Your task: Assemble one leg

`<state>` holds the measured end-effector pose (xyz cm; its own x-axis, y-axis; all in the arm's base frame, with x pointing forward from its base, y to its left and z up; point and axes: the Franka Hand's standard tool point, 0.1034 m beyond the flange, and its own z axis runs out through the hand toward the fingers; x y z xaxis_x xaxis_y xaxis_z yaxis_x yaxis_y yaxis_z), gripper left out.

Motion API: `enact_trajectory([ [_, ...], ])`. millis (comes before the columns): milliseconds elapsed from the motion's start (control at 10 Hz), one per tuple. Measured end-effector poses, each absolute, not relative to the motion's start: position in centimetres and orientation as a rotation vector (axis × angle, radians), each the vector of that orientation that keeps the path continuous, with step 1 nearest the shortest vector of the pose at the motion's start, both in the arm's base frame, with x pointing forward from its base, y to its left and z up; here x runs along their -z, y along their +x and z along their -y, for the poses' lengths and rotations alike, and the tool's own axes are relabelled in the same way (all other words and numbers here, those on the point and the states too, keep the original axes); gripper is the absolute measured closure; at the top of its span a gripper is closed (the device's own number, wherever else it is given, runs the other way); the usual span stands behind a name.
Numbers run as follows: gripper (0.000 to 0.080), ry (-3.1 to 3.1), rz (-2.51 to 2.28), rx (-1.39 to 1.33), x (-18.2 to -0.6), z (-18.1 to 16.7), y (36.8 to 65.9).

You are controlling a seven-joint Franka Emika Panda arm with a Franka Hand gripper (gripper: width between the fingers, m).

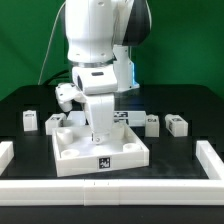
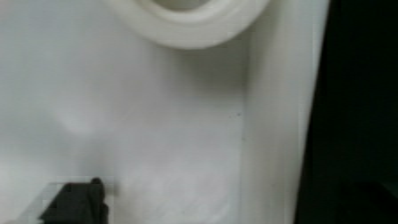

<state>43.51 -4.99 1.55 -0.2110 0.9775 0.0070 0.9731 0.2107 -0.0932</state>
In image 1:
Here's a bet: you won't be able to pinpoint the white square tabletop part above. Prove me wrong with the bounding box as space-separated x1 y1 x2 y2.
52 123 149 177

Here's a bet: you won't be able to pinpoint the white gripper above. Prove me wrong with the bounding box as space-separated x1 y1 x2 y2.
72 65 118 144

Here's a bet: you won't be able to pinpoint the white marker base plate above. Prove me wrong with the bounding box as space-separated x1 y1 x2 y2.
64 111 146 127

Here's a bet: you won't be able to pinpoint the white U-shaped fence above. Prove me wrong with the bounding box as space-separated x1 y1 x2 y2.
0 141 224 206

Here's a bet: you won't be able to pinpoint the black cables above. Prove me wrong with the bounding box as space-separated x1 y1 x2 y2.
43 68 73 86

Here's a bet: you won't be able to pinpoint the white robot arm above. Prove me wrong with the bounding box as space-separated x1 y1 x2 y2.
65 0 152 144

